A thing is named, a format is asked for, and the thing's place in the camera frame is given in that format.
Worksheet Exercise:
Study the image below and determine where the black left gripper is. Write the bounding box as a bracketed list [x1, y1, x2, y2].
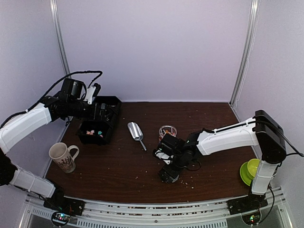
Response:
[68, 99, 112, 121]

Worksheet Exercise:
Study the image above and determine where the black three-compartment candy tray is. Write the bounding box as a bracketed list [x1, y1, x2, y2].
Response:
[76, 96, 122, 145]

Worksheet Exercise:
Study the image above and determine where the clear plastic jar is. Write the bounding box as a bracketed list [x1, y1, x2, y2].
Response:
[159, 125, 177, 141]

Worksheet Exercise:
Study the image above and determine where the silver metal scoop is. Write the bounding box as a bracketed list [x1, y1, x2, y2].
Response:
[127, 122, 147, 151]

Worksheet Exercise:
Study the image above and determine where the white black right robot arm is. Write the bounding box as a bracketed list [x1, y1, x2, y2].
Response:
[153, 110, 287, 210]

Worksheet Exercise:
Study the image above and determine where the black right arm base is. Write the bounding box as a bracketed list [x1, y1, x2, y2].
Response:
[227, 192, 268, 226]

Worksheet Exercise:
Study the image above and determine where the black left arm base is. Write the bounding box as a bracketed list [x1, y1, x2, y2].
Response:
[39, 184, 85, 228]

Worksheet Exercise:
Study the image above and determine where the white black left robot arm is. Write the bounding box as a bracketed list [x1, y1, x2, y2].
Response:
[0, 78, 104, 211]

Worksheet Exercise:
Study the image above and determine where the beige patterned ceramic mug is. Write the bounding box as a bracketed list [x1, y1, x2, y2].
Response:
[48, 142, 79, 173]

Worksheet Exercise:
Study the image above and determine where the green saucer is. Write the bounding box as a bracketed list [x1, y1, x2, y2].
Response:
[239, 162, 254, 186]

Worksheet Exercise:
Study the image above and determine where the green bowl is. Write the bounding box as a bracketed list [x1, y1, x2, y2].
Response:
[246, 158, 260, 180]

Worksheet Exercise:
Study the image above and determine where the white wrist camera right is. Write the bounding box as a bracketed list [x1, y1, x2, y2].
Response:
[153, 150, 172, 164]

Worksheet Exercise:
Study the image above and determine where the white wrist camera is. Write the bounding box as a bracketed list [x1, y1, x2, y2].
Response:
[84, 83, 101, 105]
[153, 150, 172, 164]

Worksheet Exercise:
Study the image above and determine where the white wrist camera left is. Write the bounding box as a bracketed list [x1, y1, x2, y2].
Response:
[84, 83, 101, 105]

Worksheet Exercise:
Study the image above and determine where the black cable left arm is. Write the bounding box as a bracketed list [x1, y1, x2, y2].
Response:
[0, 70, 104, 129]

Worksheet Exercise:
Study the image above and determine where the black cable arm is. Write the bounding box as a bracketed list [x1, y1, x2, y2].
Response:
[185, 120, 304, 171]
[0, 70, 104, 129]

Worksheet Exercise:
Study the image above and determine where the aluminium corner post left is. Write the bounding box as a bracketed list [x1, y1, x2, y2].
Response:
[50, 0, 70, 75]

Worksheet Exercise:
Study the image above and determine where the aluminium corner post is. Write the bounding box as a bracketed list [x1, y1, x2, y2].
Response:
[50, 0, 70, 75]
[230, 0, 260, 107]

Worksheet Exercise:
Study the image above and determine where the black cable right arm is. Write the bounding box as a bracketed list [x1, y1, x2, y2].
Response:
[185, 120, 304, 171]

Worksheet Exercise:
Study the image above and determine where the aluminium corner post right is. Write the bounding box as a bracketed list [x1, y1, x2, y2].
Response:
[230, 0, 260, 107]

